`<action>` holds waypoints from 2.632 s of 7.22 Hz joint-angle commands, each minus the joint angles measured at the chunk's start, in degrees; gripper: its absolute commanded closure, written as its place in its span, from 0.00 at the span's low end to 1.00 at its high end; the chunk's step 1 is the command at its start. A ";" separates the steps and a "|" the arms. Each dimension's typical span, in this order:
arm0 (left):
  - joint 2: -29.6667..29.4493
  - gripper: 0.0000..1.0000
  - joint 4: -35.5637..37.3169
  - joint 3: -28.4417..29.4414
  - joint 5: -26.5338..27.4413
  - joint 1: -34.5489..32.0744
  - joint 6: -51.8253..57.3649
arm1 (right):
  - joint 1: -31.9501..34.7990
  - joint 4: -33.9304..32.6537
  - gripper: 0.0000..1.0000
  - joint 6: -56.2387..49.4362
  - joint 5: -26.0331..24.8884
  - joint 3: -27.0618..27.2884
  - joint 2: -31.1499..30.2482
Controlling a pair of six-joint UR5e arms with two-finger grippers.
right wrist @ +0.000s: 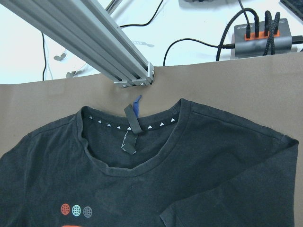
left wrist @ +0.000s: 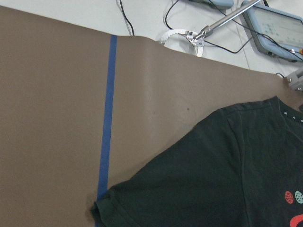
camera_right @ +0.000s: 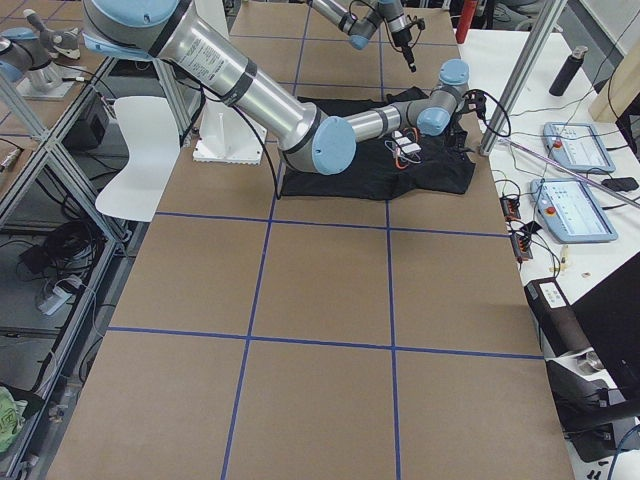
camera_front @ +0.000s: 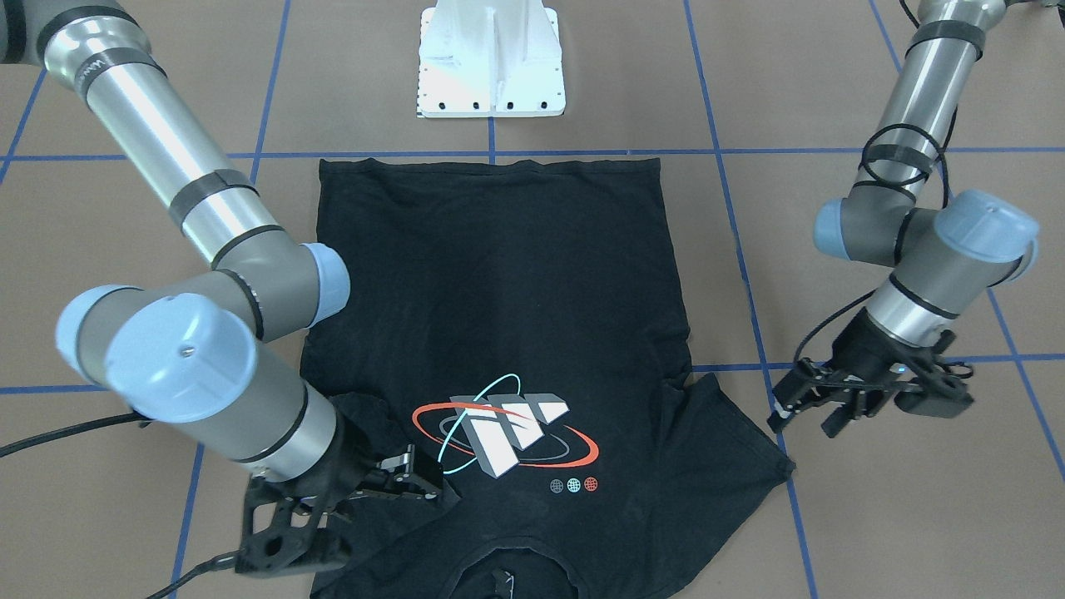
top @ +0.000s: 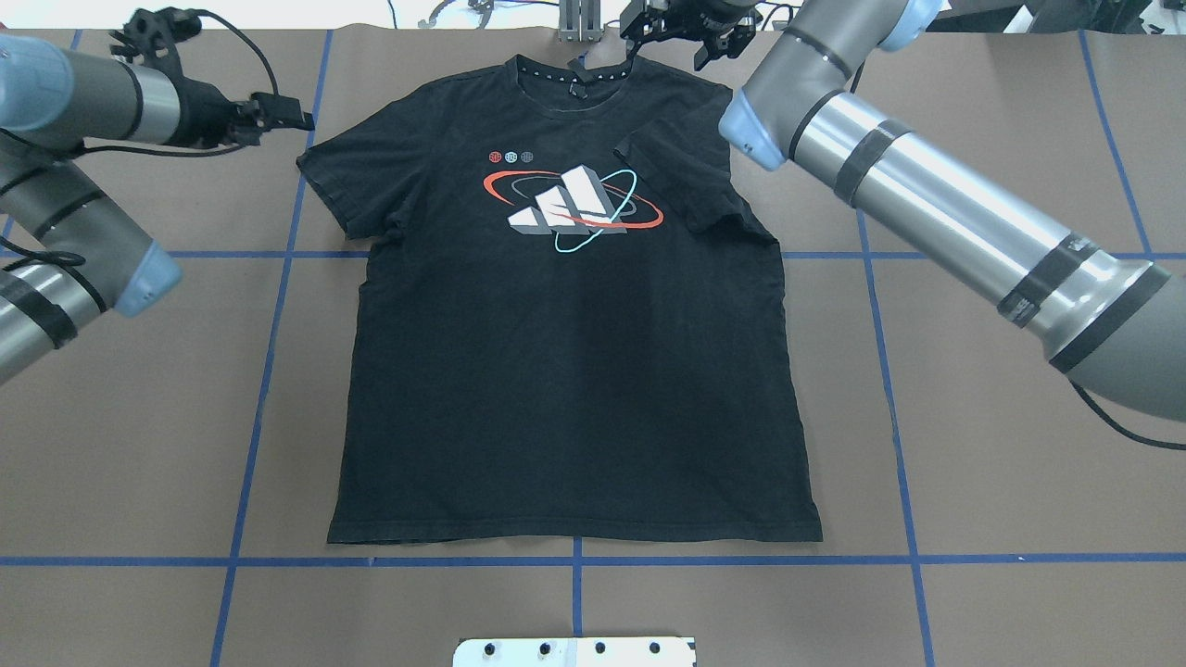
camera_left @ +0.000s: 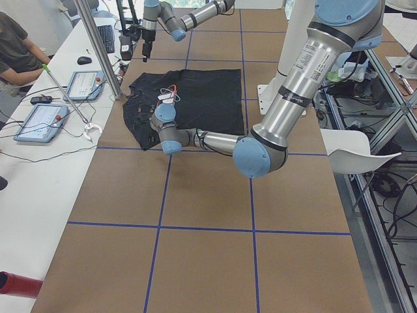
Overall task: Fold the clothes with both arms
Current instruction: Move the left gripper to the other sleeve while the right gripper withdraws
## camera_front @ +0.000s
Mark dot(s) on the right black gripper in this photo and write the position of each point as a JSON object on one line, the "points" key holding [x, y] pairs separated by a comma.
{"points": [[356, 456]]}

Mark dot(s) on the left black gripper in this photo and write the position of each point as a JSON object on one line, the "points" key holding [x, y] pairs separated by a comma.
{"points": [[859, 346]]}

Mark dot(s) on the black graphic t-shirt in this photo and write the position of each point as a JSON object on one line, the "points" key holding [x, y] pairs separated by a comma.
{"points": [[523, 325]]}

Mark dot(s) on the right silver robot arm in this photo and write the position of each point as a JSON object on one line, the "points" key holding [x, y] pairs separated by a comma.
{"points": [[278, 83]]}

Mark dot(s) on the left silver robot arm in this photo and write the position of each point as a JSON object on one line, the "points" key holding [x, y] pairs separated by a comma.
{"points": [[943, 250]]}

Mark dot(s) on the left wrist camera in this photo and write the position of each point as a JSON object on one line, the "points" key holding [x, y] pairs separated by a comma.
{"points": [[938, 387]]}

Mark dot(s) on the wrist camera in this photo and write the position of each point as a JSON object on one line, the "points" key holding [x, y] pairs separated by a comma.
{"points": [[285, 533], [938, 387]]}

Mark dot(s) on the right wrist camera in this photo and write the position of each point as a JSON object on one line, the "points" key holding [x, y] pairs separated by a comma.
{"points": [[285, 533]]}

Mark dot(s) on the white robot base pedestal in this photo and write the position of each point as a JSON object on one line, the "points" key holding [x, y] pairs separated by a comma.
{"points": [[490, 59]]}

